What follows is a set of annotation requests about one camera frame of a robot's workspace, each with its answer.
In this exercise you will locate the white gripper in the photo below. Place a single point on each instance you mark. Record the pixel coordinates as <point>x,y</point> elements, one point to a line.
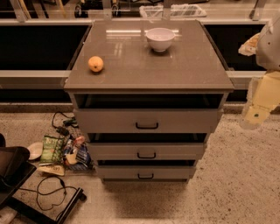
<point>269,48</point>

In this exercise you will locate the grey drawer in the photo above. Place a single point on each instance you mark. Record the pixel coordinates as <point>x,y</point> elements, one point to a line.
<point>130,120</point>
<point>145,172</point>
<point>146,151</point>

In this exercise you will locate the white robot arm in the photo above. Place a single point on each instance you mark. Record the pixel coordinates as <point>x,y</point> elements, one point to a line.
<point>265,45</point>

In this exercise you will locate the grey drawer cabinet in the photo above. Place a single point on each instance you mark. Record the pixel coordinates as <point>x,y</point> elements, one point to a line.
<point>188,75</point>

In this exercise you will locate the grey bottom drawer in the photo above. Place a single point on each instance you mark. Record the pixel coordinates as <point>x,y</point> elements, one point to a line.
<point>145,172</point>

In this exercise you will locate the grey top drawer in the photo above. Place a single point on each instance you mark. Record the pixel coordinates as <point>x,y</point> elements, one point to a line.
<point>130,120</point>

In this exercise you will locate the white bowl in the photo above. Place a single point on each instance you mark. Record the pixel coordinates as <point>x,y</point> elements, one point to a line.
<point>160,39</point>

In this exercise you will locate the orange fruit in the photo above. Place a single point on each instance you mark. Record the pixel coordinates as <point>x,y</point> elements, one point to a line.
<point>95,64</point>

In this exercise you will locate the blue snack packet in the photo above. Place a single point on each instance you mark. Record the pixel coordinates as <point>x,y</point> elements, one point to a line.
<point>80,160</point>

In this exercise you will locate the green chip bag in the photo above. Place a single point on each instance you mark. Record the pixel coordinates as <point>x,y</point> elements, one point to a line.
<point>52,150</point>

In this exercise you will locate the tan packet on floor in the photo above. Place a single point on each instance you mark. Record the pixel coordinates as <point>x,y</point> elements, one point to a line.
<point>53,169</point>

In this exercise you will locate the white plate on floor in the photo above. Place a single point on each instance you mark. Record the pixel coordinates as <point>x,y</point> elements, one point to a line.
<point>35,150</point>

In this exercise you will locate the black chair base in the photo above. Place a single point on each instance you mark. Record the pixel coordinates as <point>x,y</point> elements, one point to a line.
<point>15,170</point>

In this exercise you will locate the white wire basket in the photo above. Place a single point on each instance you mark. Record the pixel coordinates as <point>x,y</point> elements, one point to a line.
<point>185,10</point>

